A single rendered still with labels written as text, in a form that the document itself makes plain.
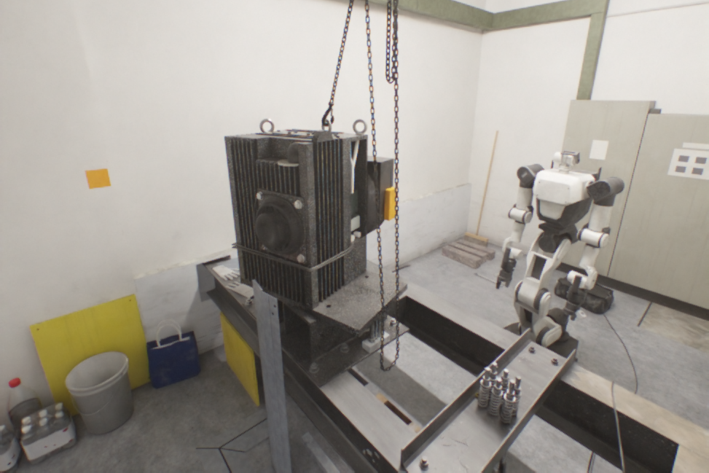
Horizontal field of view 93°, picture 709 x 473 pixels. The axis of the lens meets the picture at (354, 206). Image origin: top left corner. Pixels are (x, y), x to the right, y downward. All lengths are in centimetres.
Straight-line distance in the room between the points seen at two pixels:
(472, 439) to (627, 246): 287
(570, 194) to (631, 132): 170
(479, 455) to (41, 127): 234
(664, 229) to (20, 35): 445
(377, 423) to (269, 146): 117
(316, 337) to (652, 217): 311
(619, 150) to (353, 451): 321
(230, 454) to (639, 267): 353
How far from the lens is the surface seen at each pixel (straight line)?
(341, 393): 153
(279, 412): 175
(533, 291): 236
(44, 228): 236
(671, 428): 181
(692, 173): 376
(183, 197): 246
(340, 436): 171
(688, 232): 386
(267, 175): 148
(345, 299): 160
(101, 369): 267
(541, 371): 178
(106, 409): 252
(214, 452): 229
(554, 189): 221
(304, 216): 136
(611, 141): 382
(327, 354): 167
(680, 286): 401
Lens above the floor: 177
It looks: 18 degrees down
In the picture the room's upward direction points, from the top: straight up
